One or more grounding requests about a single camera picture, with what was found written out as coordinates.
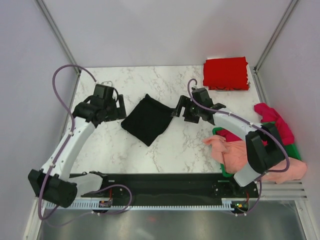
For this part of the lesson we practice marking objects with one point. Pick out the aluminium frame post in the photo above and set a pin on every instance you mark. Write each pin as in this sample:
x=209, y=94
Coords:
x=55, y=30
x=276, y=33

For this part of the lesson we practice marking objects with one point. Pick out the left aluminium frame post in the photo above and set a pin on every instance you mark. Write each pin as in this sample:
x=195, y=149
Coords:
x=55, y=30

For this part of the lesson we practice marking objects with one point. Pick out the folded red t-shirt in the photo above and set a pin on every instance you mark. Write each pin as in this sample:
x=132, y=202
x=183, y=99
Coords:
x=225, y=73

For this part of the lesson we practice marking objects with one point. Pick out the right aluminium frame post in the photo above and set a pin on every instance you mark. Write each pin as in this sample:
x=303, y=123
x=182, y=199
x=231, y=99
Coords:
x=276, y=33

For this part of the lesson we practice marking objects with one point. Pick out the magenta t-shirt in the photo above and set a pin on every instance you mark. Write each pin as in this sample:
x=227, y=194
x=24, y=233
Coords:
x=268, y=115

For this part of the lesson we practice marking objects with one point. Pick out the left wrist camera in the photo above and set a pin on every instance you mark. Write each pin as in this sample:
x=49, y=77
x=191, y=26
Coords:
x=107, y=83

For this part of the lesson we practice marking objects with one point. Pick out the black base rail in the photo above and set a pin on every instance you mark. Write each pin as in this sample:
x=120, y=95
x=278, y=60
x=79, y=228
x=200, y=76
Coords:
x=172, y=189

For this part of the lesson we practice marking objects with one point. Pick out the green plastic bin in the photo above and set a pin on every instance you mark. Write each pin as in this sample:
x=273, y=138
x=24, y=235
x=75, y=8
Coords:
x=291, y=150

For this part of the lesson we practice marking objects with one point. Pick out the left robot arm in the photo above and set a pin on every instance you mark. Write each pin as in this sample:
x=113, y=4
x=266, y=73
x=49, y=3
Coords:
x=53, y=182

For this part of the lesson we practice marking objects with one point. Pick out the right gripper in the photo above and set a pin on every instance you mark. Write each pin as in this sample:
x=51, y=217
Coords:
x=185, y=102

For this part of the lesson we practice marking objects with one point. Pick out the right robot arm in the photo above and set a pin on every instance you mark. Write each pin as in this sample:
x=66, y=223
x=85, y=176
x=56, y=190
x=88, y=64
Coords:
x=264, y=146

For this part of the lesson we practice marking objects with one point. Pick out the black t-shirt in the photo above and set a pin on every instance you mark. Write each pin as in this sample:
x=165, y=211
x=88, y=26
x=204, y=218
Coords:
x=149, y=119

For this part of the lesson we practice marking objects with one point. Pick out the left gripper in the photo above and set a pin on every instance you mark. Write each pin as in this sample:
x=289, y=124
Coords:
x=121, y=112

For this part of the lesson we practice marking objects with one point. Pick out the white slotted cable duct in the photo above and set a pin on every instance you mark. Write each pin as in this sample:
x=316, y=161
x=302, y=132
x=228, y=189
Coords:
x=104, y=204

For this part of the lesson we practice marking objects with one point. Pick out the salmon pink t-shirt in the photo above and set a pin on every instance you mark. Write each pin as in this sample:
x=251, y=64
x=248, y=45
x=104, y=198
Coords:
x=233, y=155

